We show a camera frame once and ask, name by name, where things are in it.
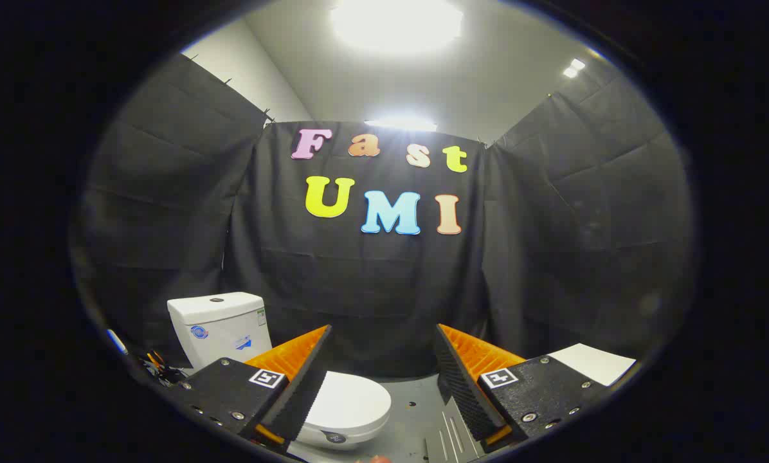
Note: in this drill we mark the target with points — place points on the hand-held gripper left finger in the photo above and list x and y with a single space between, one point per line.
301 392

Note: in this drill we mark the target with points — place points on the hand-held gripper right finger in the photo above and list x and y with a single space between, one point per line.
465 392

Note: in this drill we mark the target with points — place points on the white toilet lid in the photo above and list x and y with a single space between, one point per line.
352 402

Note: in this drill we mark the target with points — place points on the white ceramic toilet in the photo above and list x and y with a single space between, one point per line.
220 334

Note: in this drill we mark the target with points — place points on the black backdrop cloth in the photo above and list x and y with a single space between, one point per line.
371 289

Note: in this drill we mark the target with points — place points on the grey cabinet with white top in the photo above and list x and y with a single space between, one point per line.
593 363

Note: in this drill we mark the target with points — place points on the orange black tool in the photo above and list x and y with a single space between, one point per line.
155 359

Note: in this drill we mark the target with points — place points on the small ceiling light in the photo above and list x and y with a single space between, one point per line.
574 67

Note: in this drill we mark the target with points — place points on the large bright ceiling light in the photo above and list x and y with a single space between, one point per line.
394 22

